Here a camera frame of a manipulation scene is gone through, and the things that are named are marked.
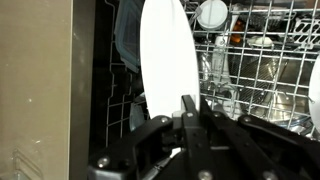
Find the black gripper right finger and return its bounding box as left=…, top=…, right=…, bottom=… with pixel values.
left=200, top=99, right=320, bottom=180

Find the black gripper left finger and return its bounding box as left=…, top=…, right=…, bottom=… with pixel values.
left=88, top=95, right=215, bottom=180

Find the white plate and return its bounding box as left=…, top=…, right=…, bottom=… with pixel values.
left=140, top=0, right=200, bottom=118
left=308, top=55, right=320, bottom=131

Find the blue-rimmed container lid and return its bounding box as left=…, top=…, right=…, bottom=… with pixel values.
left=114, top=0, right=144, bottom=73

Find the wire dishwasher rack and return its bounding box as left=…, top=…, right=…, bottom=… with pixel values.
left=103, top=0, right=320, bottom=144

